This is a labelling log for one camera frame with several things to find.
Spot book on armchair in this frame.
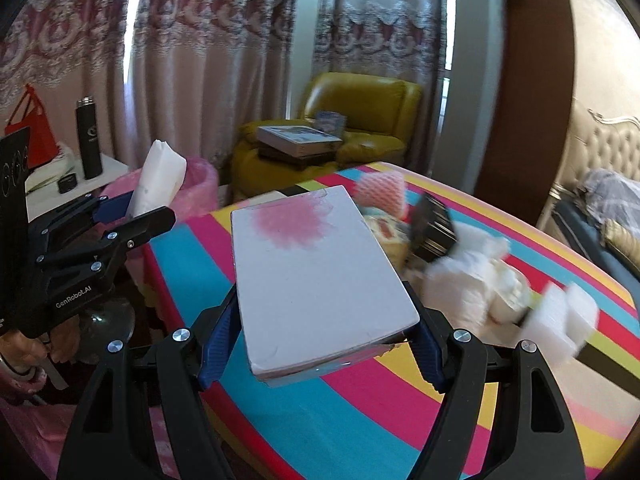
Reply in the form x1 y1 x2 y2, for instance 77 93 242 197
256 124 344 157

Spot yellow leather armchair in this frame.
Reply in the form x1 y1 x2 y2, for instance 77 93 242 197
227 71 424 197

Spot flat dark box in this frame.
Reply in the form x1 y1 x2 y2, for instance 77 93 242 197
257 146 342 168

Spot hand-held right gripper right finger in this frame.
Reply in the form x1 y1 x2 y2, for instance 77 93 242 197
404 280 587 480

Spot pink foam fruit net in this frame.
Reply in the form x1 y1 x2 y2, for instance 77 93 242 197
352 169 409 214

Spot black thermos bottle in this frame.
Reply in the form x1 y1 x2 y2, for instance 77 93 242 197
75 96 104 181

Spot colourful striped cloth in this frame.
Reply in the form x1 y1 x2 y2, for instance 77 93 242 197
141 161 635 480

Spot pink trash bin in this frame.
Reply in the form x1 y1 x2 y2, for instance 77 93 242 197
101 156 222 233

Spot brown wooden door frame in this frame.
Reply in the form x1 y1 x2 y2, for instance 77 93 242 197
474 0 577 233

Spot white tissue packet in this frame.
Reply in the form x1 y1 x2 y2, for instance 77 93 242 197
127 139 189 219

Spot white foam block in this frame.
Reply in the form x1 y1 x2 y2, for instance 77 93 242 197
519 281 602 362

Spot pink lace curtain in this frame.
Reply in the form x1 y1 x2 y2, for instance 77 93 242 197
309 0 449 173
0 0 127 173
127 0 302 178

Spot white cardboard box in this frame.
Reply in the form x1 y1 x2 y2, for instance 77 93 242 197
230 185 421 387

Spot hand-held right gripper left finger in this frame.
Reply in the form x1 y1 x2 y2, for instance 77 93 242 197
56 282 248 480

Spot white plastic bag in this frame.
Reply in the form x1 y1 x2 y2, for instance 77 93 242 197
414 222 532 332

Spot beige striped pillow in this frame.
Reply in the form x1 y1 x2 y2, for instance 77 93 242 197
601 219 640 267

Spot bed with blue sheet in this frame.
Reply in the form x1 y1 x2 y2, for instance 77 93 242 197
551 199 640 303

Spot black box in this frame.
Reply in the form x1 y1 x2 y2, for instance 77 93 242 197
406 192 459 264

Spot red paper bag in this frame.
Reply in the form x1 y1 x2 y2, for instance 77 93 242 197
5 83 61 171

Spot yellow snack packet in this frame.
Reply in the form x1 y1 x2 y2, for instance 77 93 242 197
362 205 417 267

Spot small blue box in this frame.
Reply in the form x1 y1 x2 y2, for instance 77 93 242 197
314 110 349 134

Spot white side table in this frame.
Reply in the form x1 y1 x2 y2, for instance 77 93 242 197
24 152 132 223

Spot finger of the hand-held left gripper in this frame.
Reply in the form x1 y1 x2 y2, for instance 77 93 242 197
36 206 178 282
29 194 137 250

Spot grey clothes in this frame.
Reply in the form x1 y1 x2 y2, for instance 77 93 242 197
579 167 640 217

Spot person's left hand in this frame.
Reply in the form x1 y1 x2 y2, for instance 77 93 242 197
0 331 52 377

